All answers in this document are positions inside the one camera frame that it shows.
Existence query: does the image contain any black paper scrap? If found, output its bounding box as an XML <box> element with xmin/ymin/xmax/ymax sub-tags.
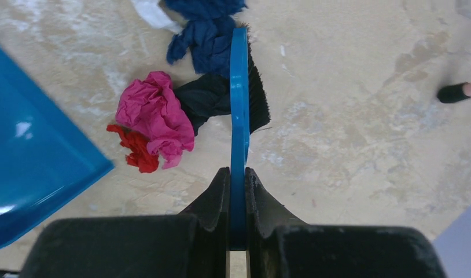
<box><xmin>174</xmin><ymin>74</ymin><xmax>231</xmax><ymax>136</ymax></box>

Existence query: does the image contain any dark blue paper scrap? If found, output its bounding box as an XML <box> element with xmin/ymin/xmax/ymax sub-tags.
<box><xmin>165</xmin><ymin>0</ymin><xmax>246</xmax><ymax>78</ymax></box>

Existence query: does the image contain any red paper scrap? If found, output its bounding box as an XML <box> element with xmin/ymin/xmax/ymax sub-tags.
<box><xmin>106</xmin><ymin>124</ymin><xmax>159</xmax><ymax>173</ymax></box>

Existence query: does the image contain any pink music stand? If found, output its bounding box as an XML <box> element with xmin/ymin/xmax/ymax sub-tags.
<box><xmin>436</xmin><ymin>82</ymin><xmax>471</xmax><ymax>104</ymax></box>

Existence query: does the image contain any pink paper scrap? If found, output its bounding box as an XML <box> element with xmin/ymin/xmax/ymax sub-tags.
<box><xmin>115</xmin><ymin>71</ymin><xmax>194</xmax><ymax>169</ymax></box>

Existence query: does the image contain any white paper scrap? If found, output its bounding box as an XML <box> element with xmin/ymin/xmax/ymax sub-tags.
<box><xmin>131</xmin><ymin>0</ymin><xmax>182</xmax><ymax>34</ymax></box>

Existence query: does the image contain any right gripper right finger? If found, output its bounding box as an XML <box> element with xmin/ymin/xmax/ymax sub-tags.
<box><xmin>245</xmin><ymin>168</ymin><xmax>446</xmax><ymax>277</ymax></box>

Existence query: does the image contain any blue dustpan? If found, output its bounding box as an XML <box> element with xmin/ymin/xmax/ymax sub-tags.
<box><xmin>0</xmin><ymin>48</ymin><xmax>113</xmax><ymax>249</ymax></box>

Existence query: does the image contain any blue hand brush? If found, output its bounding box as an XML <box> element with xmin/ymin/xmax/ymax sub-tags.
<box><xmin>229</xmin><ymin>25</ymin><xmax>271</xmax><ymax>251</ymax></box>

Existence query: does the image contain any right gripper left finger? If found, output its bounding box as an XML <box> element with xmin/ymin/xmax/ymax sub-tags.
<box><xmin>19</xmin><ymin>167</ymin><xmax>230</xmax><ymax>277</ymax></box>

